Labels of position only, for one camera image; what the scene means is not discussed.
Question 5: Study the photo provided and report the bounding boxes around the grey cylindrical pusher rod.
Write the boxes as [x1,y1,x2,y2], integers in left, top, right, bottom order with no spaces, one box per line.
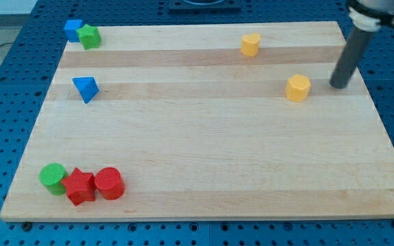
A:
[329,27,375,89]

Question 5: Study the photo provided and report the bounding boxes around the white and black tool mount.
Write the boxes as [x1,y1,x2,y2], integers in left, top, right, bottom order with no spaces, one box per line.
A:
[345,0,394,31]

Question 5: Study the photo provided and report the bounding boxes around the yellow hexagon block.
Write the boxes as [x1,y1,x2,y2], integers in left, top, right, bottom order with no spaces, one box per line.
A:
[285,74,311,103]

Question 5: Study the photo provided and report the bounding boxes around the yellow heart block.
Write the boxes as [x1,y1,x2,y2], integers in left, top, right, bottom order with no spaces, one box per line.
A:
[240,33,261,57]

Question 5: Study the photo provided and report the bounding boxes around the wooden board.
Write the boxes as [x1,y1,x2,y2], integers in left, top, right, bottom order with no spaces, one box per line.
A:
[0,21,394,222]

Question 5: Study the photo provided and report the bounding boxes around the green star block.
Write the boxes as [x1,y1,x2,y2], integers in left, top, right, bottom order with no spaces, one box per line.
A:
[76,24,101,50]

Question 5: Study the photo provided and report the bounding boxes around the blue triangle block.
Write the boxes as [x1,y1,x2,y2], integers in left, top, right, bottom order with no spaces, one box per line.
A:
[73,77,99,104]

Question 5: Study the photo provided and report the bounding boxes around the red cylinder block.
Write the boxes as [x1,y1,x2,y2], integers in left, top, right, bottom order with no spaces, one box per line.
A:
[94,167,125,200]

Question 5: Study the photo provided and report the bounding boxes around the blue cube block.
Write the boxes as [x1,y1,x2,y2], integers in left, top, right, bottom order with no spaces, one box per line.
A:
[64,19,83,42]

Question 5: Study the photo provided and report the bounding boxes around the red star block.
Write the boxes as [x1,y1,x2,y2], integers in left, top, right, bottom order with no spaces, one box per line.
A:
[61,167,96,206]

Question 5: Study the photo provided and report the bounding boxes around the green cylinder block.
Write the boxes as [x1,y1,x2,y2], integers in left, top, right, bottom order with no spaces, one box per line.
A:
[38,163,68,195]

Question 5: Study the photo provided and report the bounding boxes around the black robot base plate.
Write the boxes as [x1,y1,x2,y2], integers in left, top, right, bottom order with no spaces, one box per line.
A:
[168,0,242,12]

